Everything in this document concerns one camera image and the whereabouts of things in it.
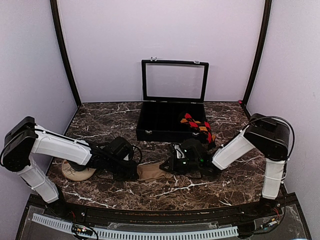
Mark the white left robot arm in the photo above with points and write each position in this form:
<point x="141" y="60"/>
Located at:
<point x="28" y="138"/>

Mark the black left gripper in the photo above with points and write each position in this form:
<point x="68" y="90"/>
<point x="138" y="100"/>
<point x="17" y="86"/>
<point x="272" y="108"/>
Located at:
<point x="132" y="174"/>

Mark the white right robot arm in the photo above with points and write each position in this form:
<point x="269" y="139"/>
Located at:
<point x="273" y="136"/>

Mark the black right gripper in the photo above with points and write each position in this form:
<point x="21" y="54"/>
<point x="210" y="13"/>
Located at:
<point x="172" y="168"/>

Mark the left black frame post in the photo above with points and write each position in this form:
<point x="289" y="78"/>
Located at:
<point x="63" y="51"/>

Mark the white slotted cable duct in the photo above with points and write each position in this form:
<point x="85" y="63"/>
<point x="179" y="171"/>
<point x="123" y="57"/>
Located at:
<point x="119" y="231"/>

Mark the black frame post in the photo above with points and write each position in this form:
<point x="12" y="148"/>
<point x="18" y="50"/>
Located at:
<point x="63" y="51"/>
<point x="258" y="52"/>

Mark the cream branch-pattern plate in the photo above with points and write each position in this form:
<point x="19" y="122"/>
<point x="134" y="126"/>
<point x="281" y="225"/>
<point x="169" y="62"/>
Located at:
<point x="76" y="176"/>

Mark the red orange argyle sock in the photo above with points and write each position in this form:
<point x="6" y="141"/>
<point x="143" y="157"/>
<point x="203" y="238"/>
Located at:
<point x="202" y="127"/>

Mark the tan brown sock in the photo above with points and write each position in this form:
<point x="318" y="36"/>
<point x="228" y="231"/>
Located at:
<point x="151" y="172"/>

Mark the black glass-lid display case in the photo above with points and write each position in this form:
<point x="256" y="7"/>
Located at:
<point x="171" y="88"/>

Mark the right black frame post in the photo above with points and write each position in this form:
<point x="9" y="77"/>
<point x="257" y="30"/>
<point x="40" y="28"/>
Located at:
<point x="258" y="52"/>

